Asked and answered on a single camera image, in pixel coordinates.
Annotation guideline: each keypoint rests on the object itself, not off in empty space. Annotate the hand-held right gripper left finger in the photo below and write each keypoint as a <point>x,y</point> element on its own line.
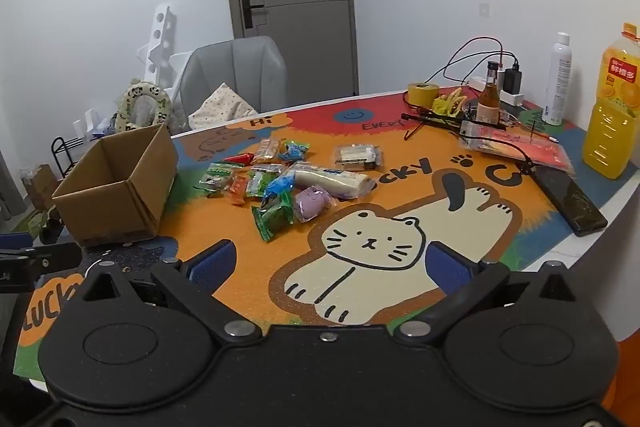
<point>212,264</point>

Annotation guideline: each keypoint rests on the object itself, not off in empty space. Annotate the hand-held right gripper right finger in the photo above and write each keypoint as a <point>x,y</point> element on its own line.
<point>450,269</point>

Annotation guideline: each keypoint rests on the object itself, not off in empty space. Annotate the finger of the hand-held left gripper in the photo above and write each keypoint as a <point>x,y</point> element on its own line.
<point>15,240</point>
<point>52,255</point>

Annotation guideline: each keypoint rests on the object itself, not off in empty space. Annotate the orange paw-print packet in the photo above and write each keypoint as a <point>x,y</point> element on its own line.
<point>239,190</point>

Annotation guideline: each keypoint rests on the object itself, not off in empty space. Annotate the brown cardboard box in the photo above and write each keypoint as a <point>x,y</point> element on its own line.
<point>115,207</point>

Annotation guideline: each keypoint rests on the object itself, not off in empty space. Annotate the pile of mixed snack packets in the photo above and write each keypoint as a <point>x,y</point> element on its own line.
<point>312,203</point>

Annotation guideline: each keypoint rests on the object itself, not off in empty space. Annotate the orange biscuit packet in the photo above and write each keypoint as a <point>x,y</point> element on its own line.
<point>266,151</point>

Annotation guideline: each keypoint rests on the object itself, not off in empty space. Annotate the clear cake packet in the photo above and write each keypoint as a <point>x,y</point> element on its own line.
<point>356,157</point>

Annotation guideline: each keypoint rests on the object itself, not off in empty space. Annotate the green floor mat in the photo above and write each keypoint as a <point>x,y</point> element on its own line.
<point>30,223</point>

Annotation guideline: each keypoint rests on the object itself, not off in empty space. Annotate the small printed cardboard box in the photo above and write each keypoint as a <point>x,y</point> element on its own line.
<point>40,184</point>

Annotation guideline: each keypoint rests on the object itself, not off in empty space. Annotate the black shoe rack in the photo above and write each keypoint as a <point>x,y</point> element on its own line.
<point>64,157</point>

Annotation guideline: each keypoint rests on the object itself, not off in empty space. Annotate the black phone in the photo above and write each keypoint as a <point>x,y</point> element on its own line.
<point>570,202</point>

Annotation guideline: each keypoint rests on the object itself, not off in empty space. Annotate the red plastic packet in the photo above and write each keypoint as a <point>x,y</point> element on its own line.
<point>545,154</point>

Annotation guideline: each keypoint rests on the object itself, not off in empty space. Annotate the black thin tool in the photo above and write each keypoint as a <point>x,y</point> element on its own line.
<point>435,119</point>

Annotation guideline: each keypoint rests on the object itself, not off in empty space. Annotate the cream dotted cushion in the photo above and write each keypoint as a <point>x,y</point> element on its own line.
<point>222,107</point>

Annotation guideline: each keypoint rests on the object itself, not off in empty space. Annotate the yellow plastic clips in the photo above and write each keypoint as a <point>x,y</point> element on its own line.
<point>445,104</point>

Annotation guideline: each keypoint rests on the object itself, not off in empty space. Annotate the brown glass bottle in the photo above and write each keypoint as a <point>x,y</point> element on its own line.
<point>488,104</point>

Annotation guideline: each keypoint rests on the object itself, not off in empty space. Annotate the yellow tape roll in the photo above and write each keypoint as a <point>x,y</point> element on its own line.
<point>421,96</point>

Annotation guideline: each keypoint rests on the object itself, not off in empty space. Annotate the white power strip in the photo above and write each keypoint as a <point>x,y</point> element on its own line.
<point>512,99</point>

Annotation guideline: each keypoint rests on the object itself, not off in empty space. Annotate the black charger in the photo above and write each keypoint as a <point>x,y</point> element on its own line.
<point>512,81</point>

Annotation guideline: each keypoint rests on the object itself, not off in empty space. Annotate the grey chair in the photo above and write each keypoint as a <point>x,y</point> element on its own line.
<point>235,62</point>

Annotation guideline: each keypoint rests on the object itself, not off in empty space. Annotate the white spray can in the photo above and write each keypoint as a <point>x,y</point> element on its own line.
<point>557,82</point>

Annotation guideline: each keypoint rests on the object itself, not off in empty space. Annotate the orange juice bottle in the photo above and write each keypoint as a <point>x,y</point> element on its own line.
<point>612,122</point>

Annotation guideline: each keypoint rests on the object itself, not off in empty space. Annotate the white plastic rack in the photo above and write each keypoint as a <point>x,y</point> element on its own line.
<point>160,42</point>

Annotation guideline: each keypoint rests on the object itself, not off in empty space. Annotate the white wall switch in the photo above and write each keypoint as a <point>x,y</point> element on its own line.
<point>484,9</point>

